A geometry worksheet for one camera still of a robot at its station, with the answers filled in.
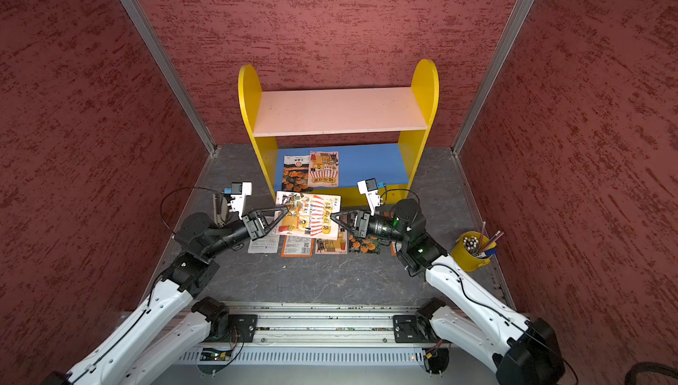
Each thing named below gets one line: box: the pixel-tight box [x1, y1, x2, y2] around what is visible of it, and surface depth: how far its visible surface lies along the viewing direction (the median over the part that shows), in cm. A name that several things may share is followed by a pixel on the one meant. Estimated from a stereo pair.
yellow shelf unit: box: [237, 59, 440, 206], surface depth 80 cm
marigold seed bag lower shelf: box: [282, 155, 314, 193], surface depth 95 cm
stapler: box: [212, 193, 229, 228], surface depth 100 cm
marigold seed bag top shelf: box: [347, 234, 381, 255], surface depth 92 cm
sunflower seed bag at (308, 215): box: [275, 190, 342, 241], surface depth 67 cm
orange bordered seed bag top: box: [280, 234, 316, 257], surface depth 92 cm
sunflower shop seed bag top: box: [315, 229, 348, 255], surface depth 92 cm
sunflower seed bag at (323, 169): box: [308, 150, 339, 188], surface depth 96 cm
